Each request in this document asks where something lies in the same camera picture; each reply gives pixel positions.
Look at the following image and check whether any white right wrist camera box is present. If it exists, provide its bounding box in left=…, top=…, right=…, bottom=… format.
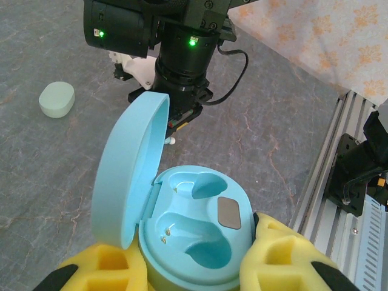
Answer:
left=107, top=50, right=158, bottom=91

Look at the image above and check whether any perforated grey cable tray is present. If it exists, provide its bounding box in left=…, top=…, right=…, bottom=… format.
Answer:
left=353, top=193, right=388, bottom=291

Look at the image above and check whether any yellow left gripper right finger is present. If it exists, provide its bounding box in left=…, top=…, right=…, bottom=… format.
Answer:
left=239, top=212, right=361, bottom=291

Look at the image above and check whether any thin black cable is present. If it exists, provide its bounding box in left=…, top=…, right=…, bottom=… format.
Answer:
left=209, top=45, right=250, bottom=106

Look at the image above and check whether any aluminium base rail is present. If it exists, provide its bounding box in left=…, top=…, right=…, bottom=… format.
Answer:
left=287, top=89, right=388, bottom=291

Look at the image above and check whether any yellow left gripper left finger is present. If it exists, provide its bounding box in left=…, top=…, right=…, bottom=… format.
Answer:
left=33, top=241, right=149, bottom=291

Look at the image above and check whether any pale green earbud case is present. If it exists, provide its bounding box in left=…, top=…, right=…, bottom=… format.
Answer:
left=38, top=81, right=76, bottom=119

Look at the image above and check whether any light blue earbud case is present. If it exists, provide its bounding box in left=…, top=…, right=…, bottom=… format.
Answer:
left=90, top=90, right=256, bottom=291

